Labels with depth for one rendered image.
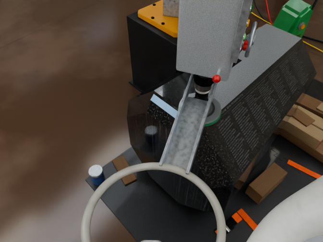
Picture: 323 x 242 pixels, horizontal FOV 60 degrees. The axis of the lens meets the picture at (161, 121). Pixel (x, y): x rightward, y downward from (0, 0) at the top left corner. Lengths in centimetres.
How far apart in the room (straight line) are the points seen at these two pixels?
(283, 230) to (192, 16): 76
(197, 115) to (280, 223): 81
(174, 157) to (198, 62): 39
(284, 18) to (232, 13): 236
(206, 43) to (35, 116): 206
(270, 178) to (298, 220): 171
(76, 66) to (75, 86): 34
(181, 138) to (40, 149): 160
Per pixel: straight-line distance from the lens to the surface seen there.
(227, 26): 103
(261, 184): 214
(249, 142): 160
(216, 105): 145
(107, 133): 250
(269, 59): 188
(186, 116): 123
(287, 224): 49
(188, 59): 114
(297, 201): 49
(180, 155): 116
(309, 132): 249
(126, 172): 111
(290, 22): 331
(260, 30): 214
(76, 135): 255
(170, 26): 227
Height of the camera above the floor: 191
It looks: 49 degrees down
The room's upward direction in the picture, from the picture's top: straight up
